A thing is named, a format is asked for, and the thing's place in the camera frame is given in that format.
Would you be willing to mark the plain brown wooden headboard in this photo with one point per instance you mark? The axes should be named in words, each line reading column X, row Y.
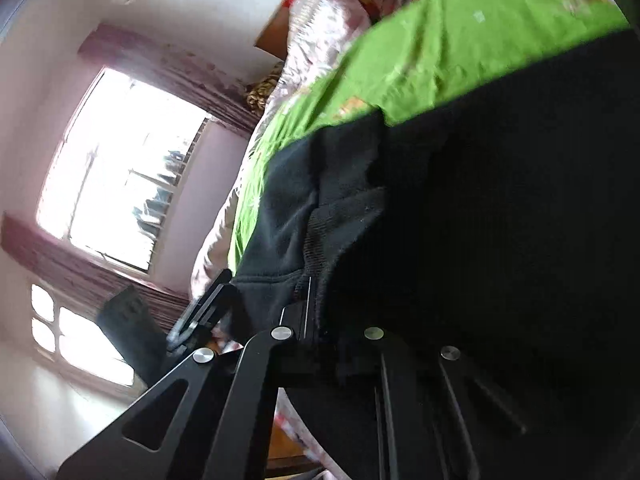
column 272, row 35

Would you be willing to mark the tiger print plush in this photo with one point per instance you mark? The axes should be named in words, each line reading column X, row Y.
column 262, row 92

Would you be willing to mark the pink white floral quilt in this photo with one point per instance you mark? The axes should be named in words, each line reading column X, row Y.
column 320, row 30

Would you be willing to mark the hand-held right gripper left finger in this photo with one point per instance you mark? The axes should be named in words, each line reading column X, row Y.
column 296, row 320

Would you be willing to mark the dark pink curtain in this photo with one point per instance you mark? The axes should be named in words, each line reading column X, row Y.
column 75, row 265
column 190, row 80

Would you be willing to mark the green printed blanket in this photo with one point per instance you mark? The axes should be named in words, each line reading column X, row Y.
column 450, row 50

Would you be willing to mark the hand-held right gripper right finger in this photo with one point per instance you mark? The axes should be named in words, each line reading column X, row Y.
column 395, row 360

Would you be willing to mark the large window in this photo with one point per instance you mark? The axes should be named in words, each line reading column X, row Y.
column 115, row 170

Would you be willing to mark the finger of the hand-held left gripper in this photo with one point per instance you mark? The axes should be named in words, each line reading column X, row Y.
column 205, row 305

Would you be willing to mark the small paned window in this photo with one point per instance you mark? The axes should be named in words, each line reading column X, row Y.
column 85, row 345

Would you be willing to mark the black pants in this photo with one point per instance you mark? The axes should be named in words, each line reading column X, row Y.
column 475, row 210

